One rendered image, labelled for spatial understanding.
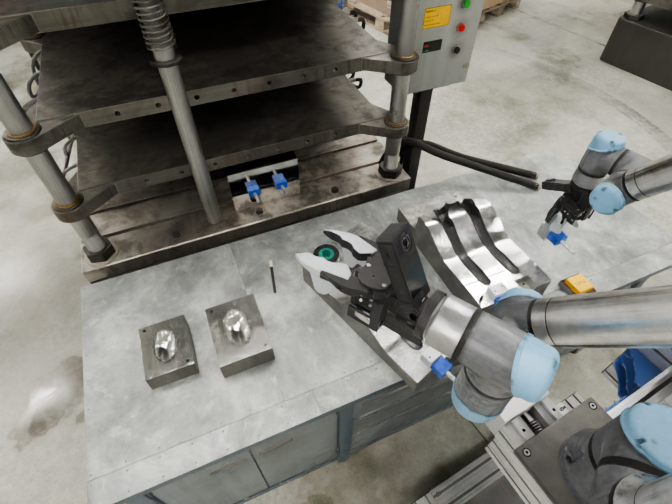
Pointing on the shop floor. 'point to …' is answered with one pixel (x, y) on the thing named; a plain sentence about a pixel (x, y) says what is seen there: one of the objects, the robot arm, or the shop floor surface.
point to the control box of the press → (435, 59)
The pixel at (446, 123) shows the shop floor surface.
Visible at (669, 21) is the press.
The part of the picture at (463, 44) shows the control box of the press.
